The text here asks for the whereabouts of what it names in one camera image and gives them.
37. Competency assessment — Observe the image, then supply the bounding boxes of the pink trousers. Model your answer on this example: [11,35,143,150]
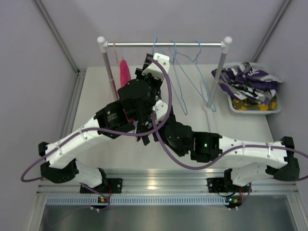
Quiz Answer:
[119,59,131,87]

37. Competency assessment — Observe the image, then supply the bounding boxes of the purple cable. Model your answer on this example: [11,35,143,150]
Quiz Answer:
[20,56,173,212]
[151,113,308,212]

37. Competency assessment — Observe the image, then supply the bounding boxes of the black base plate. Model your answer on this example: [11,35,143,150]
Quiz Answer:
[79,178,123,194]
[206,178,240,193]

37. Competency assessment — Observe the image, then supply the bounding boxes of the black camouflage trousers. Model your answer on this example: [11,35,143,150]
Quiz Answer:
[134,101,159,147]

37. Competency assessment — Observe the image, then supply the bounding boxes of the white plastic basket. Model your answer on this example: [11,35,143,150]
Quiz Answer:
[219,62,282,115]

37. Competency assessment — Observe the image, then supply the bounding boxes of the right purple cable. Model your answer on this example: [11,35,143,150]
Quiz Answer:
[151,113,308,212]

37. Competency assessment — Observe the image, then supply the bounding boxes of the purple camouflage trousers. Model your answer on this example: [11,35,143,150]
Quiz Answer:
[218,62,282,105]

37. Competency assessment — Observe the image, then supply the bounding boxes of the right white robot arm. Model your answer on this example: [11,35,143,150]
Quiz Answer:
[159,121,300,191]

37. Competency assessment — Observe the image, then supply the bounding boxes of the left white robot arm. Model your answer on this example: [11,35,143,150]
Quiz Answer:
[38,78,162,193]

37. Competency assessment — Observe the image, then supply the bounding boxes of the aluminium rail frame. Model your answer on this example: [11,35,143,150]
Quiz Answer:
[36,69,299,207]

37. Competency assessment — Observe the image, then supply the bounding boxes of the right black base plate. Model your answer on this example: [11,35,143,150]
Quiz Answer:
[206,178,240,193]

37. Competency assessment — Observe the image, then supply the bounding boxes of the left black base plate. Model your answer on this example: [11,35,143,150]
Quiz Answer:
[79,178,123,194]

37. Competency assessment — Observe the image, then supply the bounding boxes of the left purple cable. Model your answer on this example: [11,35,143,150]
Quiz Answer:
[20,56,173,212]

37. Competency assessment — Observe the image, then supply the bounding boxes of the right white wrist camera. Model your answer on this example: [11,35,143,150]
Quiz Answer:
[153,100,168,125]

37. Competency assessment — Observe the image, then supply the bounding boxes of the yellow camouflage trousers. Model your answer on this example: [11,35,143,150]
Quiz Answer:
[231,96,277,111]

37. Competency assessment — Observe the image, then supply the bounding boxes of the white clothes rack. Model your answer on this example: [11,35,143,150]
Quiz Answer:
[97,37,233,111]

